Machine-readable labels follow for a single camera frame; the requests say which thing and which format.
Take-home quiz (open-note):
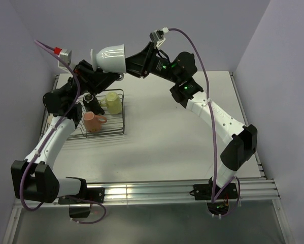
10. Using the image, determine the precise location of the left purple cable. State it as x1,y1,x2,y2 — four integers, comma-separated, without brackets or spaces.
19,40,107,225

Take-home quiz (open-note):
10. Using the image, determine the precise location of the aluminium mounting rail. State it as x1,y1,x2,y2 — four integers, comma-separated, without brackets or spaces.
14,177,281,208

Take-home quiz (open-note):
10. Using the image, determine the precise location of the pale yellow mug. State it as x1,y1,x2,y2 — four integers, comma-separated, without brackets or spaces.
100,91,122,114

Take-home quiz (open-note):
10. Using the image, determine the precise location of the cream and brown tumbler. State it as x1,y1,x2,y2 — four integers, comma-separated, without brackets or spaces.
47,114,53,125

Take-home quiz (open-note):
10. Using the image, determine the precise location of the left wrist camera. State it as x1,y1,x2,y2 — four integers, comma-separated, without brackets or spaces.
54,47,74,69

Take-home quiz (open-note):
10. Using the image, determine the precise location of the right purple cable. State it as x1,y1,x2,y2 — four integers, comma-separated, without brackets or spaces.
168,27,242,217

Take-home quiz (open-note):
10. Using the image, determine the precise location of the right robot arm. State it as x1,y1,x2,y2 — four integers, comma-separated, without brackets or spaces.
125,42,258,198

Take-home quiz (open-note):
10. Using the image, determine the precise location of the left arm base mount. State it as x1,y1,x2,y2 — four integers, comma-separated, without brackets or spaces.
58,186,107,224

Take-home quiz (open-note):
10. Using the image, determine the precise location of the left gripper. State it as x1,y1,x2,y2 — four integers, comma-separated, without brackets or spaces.
61,60,120,103

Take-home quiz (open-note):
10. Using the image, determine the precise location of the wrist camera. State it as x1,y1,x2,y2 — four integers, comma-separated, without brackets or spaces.
54,47,74,69
149,27,169,49

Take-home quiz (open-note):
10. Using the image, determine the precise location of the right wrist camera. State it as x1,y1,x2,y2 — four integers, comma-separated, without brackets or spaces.
149,27,169,49

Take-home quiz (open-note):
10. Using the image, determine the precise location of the purple cable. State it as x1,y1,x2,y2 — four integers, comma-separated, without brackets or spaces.
168,27,242,217
19,40,107,225

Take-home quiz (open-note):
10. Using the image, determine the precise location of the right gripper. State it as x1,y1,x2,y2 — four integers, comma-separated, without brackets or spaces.
117,42,180,84

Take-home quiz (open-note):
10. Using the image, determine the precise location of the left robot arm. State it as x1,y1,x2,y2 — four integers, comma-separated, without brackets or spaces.
11,60,126,203

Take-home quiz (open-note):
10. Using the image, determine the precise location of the wire dish rack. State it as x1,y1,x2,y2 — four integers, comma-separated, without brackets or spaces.
40,88,125,139

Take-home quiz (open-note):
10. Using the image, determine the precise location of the black mug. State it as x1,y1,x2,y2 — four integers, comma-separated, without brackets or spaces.
83,94,105,115

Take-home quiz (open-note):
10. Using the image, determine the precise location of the pink patterned mug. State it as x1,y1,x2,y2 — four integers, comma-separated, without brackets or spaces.
83,111,107,133

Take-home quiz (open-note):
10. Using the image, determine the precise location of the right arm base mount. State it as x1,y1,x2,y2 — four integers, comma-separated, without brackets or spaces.
189,182,239,201

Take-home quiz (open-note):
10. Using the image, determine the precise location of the light blue mug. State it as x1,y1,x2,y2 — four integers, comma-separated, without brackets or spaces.
90,44,126,73

